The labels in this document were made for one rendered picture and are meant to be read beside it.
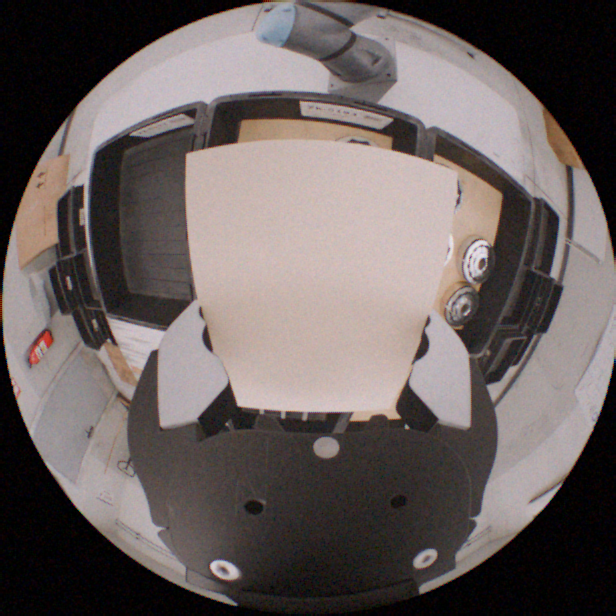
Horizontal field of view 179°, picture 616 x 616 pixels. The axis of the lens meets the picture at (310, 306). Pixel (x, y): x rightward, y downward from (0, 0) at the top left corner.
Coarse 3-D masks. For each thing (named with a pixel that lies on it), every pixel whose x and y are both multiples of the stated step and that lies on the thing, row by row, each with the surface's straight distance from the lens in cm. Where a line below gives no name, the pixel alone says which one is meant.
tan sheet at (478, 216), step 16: (464, 176) 49; (464, 192) 49; (480, 192) 52; (496, 192) 57; (464, 208) 49; (480, 208) 52; (496, 208) 56; (464, 224) 49; (480, 224) 53; (496, 224) 57; (448, 272) 50
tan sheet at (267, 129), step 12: (252, 120) 42; (264, 120) 41; (276, 120) 41; (288, 120) 40; (300, 120) 40; (240, 132) 42; (252, 132) 41; (264, 132) 40; (276, 132) 40; (288, 132) 40; (300, 132) 39; (312, 132) 39; (324, 132) 40; (336, 132) 40; (348, 132) 40; (360, 132) 40; (372, 132) 41; (384, 144) 41
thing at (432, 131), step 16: (432, 128) 35; (432, 144) 34; (464, 144) 38; (432, 160) 33; (480, 160) 40; (528, 192) 51; (528, 224) 52; (528, 240) 52; (512, 288) 52; (496, 320) 53; (480, 352) 56
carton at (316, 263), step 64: (192, 192) 10; (256, 192) 9; (320, 192) 9; (384, 192) 9; (448, 192) 11; (192, 256) 11; (256, 256) 10; (320, 256) 9; (384, 256) 10; (256, 320) 11; (320, 320) 11; (384, 320) 11; (256, 384) 14; (320, 384) 14; (384, 384) 15
